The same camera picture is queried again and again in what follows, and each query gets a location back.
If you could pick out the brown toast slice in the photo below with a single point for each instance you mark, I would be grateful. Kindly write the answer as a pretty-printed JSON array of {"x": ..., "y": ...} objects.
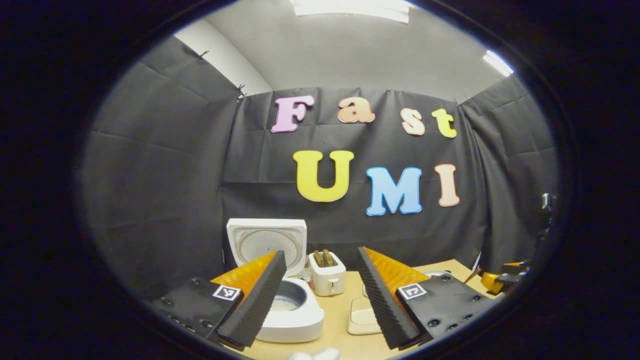
[
  {"x": 318, "y": 258},
  {"x": 328, "y": 257}
]

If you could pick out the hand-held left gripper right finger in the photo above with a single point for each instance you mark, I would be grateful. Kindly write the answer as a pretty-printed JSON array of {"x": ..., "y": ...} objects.
[{"x": 380, "y": 300}]

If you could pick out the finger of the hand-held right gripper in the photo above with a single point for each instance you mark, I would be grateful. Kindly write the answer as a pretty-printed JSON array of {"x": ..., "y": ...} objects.
[
  {"x": 515, "y": 267},
  {"x": 492, "y": 282}
]

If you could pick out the black backdrop cloth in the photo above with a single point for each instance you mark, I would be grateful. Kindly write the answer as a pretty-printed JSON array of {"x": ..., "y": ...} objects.
[{"x": 165, "y": 175}]

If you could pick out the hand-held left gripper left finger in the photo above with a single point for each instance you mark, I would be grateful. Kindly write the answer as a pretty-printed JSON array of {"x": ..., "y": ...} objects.
[{"x": 260, "y": 300}]

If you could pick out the white rice tray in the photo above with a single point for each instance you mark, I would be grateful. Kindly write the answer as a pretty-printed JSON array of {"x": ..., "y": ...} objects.
[{"x": 362, "y": 320}]

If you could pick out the white rice heap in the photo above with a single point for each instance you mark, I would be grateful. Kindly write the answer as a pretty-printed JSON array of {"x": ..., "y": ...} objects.
[{"x": 286, "y": 302}]

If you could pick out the rectangular ceiling light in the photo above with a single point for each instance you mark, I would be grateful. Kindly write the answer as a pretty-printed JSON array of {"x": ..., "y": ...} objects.
[{"x": 350, "y": 9}]

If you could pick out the narrow ceiling light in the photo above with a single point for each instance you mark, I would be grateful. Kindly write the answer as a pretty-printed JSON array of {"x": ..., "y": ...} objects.
[{"x": 497, "y": 62}]

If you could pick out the white rice cooker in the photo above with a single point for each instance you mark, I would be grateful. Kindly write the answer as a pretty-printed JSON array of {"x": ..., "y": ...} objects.
[{"x": 302, "y": 322}]

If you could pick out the white toaster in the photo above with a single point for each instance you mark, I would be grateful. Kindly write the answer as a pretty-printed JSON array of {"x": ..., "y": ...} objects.
[{"x": 330, "y": 280}]

